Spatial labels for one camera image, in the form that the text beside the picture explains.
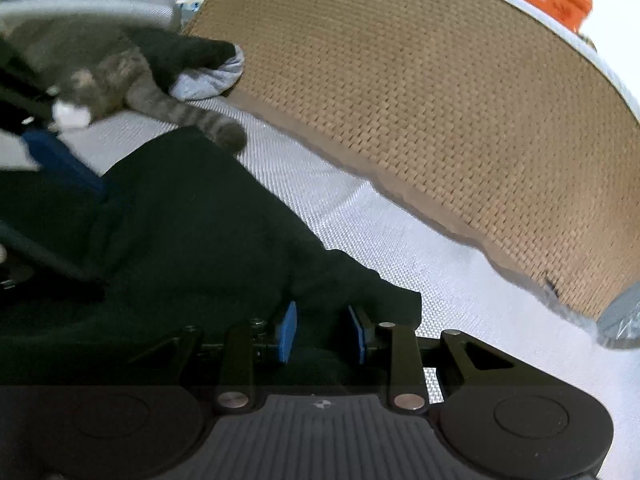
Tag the grey tabby cat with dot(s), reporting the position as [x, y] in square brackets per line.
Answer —
[92, 70]

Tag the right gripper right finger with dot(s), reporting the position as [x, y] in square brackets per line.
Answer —
[390, 355]

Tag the black grey folded garment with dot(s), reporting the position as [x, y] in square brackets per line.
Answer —
[188, 68]

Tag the woven tan upright mattress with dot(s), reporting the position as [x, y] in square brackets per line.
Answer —
[503, 129]

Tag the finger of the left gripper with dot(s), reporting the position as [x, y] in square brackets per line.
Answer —
[54, 155]

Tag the grey patterned bed sheet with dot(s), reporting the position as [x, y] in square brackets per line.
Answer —
[619, 325]

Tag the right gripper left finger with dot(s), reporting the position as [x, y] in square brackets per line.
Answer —
[250, 351]

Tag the black printed sweatshirt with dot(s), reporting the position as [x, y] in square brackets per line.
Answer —
[182, 235]

